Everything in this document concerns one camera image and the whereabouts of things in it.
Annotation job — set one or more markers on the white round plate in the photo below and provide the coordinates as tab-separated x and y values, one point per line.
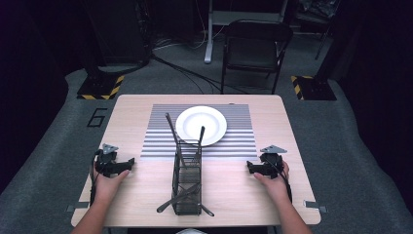
211	120

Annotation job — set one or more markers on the white desk frame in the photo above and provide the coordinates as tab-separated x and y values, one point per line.
208	39

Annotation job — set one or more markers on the grey striped placemat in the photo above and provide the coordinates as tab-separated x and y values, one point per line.
237	143

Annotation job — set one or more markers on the person's right hand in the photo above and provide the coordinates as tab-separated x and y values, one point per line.
276	188

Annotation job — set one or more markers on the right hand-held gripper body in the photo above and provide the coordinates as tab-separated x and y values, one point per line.
272	164

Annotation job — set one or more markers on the dark metal utensil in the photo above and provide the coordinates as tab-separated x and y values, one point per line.
206	210
175	200

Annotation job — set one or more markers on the metal fork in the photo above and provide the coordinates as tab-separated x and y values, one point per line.
201	136

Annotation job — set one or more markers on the metal table knife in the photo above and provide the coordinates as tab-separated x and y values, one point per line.
172	128

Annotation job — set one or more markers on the metal table edge bracket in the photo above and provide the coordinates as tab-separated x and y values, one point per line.
78	206
315	205

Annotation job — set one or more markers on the person's left hand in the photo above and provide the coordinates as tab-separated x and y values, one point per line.
107	188

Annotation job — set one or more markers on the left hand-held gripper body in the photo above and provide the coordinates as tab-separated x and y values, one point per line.
105	162

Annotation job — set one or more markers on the black folding chair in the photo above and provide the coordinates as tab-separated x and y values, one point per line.
256	48

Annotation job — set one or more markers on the dark equipment case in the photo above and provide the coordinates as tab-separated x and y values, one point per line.
120	32

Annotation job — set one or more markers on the black stand base hazard stripes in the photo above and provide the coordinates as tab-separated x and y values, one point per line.
97	87
313	88

